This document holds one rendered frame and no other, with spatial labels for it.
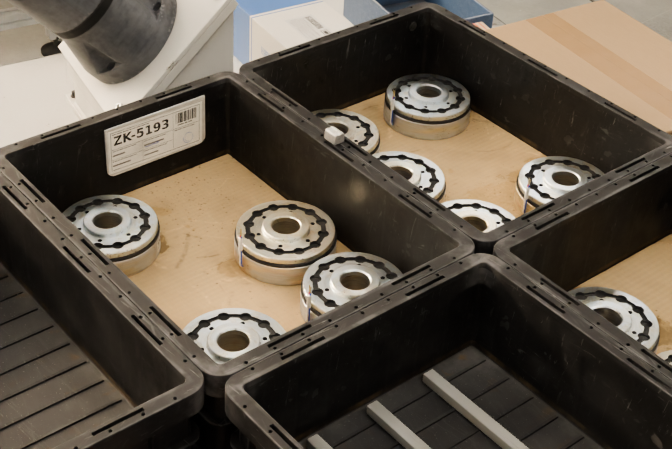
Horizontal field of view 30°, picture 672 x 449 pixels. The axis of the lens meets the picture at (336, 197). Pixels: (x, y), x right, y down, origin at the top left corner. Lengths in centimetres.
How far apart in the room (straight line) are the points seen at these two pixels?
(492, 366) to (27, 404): 42
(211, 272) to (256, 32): 62
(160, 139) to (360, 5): 67
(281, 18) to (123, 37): 32
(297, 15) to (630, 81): 50
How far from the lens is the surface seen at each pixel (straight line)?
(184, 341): 104
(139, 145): 136
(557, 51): 164
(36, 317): 123
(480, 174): 143
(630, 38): 170
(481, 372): 118
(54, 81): 185
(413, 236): 121
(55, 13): 154
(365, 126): 145
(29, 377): 117
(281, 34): 177
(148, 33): 157
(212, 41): 157
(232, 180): 140
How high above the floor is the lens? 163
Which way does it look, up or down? 36 degrees down
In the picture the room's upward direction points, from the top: 3 degrees clockwise
